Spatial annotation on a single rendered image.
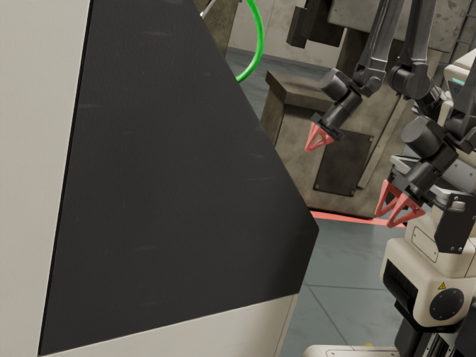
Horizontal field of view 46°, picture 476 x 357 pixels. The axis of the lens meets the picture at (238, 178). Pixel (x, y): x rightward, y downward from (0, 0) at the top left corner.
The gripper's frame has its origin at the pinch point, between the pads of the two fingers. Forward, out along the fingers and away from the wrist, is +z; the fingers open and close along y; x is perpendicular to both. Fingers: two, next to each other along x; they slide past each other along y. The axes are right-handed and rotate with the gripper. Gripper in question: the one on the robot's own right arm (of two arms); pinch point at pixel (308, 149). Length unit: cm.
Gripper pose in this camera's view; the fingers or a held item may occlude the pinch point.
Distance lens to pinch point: 160.1
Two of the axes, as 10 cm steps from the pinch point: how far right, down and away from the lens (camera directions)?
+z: -6.4, 7.6, 1.4
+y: 2.7, 3.9, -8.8
